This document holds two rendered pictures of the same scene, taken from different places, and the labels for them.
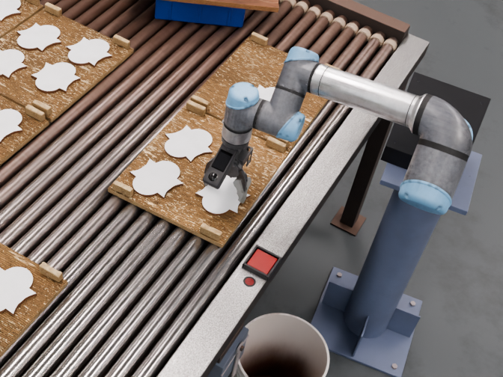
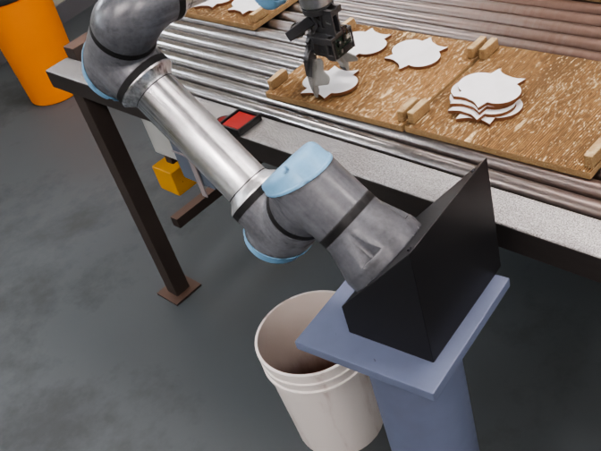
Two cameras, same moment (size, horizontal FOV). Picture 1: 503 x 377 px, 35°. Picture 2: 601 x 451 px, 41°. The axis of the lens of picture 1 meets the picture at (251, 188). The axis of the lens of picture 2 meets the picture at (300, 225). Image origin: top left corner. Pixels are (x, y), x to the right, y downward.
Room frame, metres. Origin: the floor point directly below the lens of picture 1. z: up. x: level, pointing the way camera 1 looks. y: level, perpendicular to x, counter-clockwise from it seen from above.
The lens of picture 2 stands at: (2.24, -1.41, 1.86)
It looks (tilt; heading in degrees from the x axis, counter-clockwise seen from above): 37 degrees down; 124
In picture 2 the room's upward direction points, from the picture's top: 18 degrees counter-clockwise
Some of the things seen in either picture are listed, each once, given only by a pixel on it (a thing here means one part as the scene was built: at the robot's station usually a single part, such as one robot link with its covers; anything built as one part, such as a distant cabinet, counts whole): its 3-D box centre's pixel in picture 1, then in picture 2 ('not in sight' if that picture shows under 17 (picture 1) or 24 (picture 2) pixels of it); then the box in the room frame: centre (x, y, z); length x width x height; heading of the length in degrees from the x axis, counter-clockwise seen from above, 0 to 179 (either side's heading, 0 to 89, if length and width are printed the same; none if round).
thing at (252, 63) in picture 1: (267, 90); (537, 103); (1.91, 0.01, 0.93); 0.41 x 0.35 x 0.02; 161
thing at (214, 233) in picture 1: (210, 232); (277, 79); (1.29, 0.08, 0.95); 0.06 x 0.02 x 0.03; 71
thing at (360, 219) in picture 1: (373, 152); not in sight; (2.28, -0.44, 0.43); 0.12 x 0.12 x 0.85; 70
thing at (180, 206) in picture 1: (202, 170); (376, 72); (1.51, 0.14, 0.93); 0.41 x 0.35 x 0.02; 161
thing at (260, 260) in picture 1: (262, 262); (239, 122); (1.24, -0.06, 0.92); 0.06 x 0.06 x 0.01; 70
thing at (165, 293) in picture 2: not in sight; (136, 198); (0.54, 0.20, 0.43); 0.12 x 0.12 x 0.85; 70
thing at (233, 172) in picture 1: (233, 151); (325, 29); (1.46, 0.06, 1.08); 0.09 x 0.08 x 0.12; 162
